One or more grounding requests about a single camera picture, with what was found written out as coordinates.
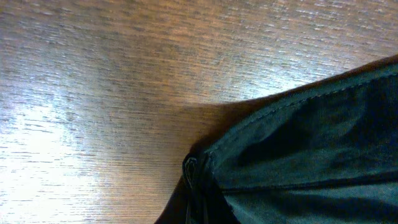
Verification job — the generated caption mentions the black shorts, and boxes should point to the black shorts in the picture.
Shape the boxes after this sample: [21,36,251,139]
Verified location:
[157,56,397,223]

